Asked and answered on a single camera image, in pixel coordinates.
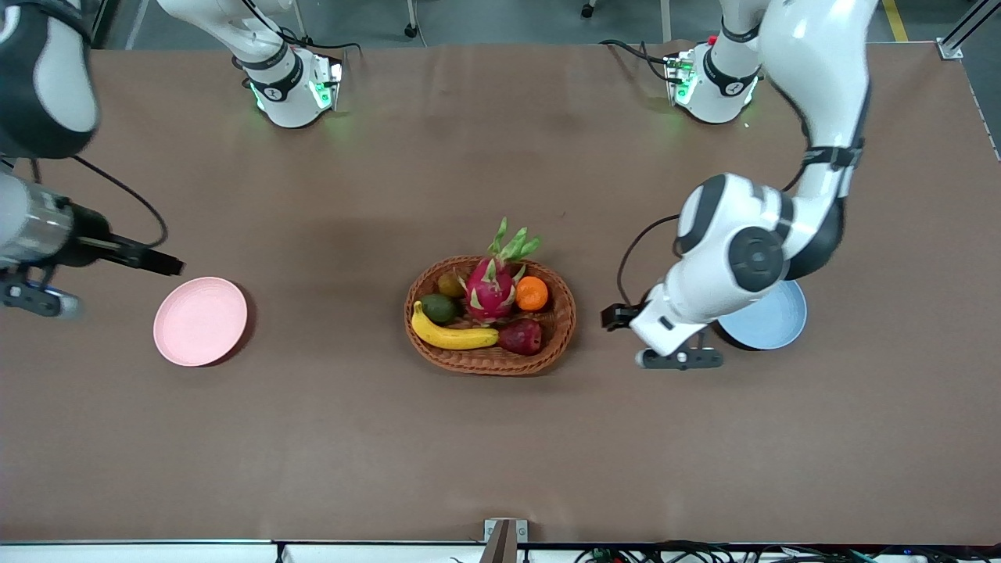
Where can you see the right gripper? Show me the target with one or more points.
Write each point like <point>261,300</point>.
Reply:
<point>92,243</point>

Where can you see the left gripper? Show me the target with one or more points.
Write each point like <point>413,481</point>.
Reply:
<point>615,317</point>

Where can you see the dark red apple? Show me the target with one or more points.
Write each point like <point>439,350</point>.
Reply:
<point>520,336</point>

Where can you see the yellow banana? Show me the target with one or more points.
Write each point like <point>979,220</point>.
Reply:
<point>453,338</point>

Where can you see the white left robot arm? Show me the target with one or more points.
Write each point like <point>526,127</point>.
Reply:
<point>817,70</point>

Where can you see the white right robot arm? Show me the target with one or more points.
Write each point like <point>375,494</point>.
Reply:
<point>289,102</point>

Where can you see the pink plate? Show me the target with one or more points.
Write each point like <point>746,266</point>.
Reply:
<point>199,320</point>

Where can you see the orange tangerine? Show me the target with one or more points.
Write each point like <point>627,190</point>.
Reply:
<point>532,294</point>

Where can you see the pink dragon fruit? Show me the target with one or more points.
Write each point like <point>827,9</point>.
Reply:
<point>489,293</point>

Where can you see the brown wicker basket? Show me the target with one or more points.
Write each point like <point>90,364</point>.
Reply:
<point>489,361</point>

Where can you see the light blue plate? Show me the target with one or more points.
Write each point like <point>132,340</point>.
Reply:
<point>770,320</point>

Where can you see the olive brown kiwi fruit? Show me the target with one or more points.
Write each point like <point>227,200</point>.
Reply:
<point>450,284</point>

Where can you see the green avocado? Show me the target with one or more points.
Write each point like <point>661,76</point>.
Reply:
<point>439,309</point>

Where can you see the metal table edge bracket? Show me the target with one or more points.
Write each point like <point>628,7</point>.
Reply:
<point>504,539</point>

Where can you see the white vertical post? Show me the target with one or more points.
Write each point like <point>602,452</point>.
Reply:
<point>665,19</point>

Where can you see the aluminium frame corner post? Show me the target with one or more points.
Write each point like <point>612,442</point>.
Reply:
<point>958,39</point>

